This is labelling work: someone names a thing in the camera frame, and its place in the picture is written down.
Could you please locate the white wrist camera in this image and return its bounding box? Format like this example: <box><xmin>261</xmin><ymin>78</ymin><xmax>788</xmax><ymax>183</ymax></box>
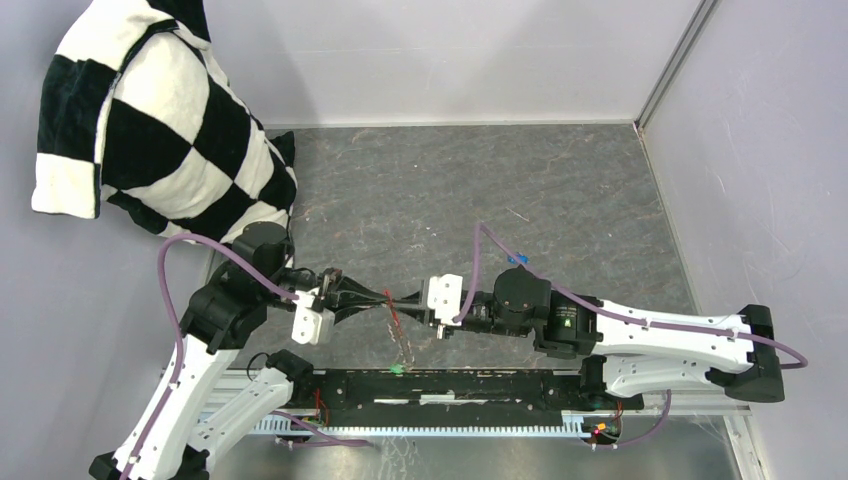
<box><xmin>291</xmin><ymin>289</ymin><xmax>335</xmax><ymax>345</ymax></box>
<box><xmin>423</xmin><ymin>274</ymin><xmax>463</xmax><ymax>326</ymax></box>

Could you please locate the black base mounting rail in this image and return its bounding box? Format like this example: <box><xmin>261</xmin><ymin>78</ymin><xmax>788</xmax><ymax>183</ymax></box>
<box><xmin>283</xmin><ymin>369</ymin><xmax>645</xmax><ymax>428</ymax></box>

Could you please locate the black white checkered cloth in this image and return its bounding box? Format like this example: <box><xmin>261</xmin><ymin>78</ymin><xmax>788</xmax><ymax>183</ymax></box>
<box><xmin>31</xmin><ymin>1</ymin><xmax>298</xmax><ymax>243</ymax></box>

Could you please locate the key with blue tag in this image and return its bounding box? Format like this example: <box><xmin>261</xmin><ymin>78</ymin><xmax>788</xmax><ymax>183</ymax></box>
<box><xmin>507</xmin><ymin>254</ymin><xmax>528</xmax><ymax>265</ymax></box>

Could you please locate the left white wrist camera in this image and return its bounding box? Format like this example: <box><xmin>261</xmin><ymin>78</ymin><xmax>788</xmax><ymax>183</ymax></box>
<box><xmin>291</xmin><ymin>289</ymin><xmax>335</xmax><ymax>345</ymax></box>

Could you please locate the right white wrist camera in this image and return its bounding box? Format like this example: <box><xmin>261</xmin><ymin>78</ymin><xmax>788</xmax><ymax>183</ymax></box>
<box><xmin>423</xmin><ymin>274</ymin><xmax>463</xmax><ymax>326</ymax></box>

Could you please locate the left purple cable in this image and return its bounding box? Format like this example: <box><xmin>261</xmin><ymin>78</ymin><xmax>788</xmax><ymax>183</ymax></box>
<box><xmin>117</xmin><ymin>231</ymin><xmax>374</xmax><ymax>480</ymax></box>

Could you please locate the purple cable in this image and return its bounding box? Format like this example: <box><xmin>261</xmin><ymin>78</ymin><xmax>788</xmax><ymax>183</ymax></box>
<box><xmin>117</xmin><ymin>231</ymin><xmax>374</xmax><ymax>480</ymax></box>
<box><xmin>451</xmin><ymin>222</ymin><xmax>810</xmax><ymax>452</ymax></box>

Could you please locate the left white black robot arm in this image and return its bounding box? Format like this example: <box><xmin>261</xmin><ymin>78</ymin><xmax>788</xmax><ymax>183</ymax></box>
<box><xmin>89</xmin><ymin>222</ymin><xmax>333</xmax><ymax>479</ymax></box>

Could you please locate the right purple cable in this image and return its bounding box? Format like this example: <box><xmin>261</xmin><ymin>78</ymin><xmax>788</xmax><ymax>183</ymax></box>
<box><xmin>451</xmin><ymin>222</ymin><xmax>810</xmax><ymax>452</ymax></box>

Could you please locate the metal key holder red handle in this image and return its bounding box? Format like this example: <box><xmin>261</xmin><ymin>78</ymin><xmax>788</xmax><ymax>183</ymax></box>
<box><xmin>384</xmin><ymin>289</ymin><xmax>415</xmax><ymax>372</ymax></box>

